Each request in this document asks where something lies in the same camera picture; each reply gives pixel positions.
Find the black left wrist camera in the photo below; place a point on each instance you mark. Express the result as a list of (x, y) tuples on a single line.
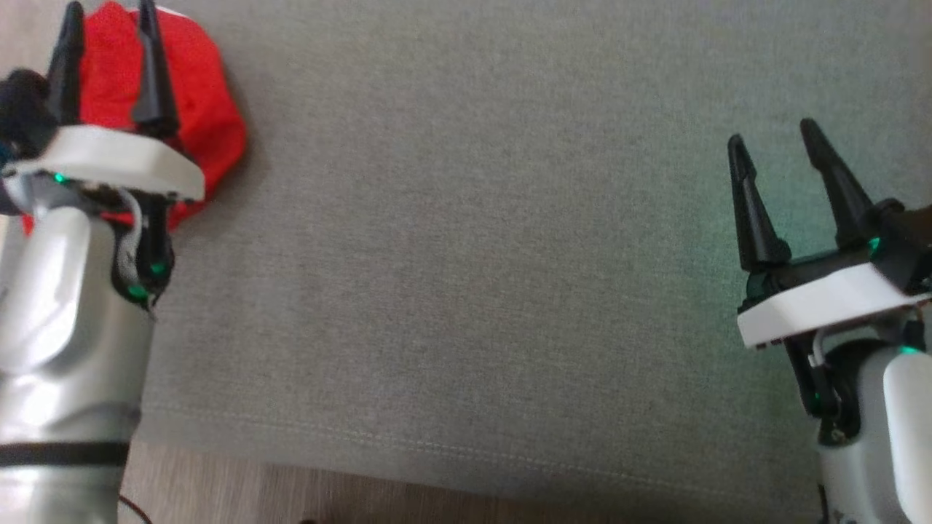
[(25, 109)]

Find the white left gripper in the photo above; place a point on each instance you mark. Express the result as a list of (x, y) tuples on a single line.
[(116, 156)]

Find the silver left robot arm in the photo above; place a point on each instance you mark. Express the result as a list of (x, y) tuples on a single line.
[(65, 349)]

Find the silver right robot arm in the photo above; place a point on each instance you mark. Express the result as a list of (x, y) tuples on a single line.
[(888, 437)]

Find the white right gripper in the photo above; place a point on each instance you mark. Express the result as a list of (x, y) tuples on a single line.
[(823, 298)]

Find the grey sofa seat cushion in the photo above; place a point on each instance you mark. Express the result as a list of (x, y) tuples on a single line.
[(473, 255)]

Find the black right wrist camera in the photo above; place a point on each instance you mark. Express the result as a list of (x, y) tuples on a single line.
[(906, 240)]

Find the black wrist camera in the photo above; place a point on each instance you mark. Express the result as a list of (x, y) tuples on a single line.
[(25, 109), (906, 240)]

